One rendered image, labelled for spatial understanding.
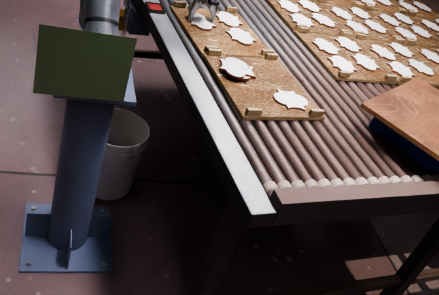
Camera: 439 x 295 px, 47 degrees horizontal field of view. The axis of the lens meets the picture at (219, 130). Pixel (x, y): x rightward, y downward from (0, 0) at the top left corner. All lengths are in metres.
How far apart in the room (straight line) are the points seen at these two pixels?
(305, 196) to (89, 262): 1.16
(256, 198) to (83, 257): 1.09
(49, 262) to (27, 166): 0.61
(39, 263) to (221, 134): 1.05
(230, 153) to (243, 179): 0.11
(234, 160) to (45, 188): 1.29
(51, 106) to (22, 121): 0.22
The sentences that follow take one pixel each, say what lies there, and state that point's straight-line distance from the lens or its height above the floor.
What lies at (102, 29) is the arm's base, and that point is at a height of 1.06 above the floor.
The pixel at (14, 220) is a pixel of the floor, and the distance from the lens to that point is 2.48.
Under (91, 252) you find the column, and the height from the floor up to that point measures 0.01.
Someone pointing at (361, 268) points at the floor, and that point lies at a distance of 2.85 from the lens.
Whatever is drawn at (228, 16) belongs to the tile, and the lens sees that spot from 2.41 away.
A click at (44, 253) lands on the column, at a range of 2.35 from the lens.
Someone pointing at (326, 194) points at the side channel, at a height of 0.95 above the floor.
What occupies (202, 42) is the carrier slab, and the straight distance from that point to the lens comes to 2.12.
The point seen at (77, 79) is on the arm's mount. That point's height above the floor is 0.94.
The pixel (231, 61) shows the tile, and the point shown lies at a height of 0.97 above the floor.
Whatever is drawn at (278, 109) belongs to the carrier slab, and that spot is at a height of 0.94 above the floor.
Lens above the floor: 1.85
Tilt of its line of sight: 34 degrees down
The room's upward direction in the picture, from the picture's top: 20 degrees clockwise
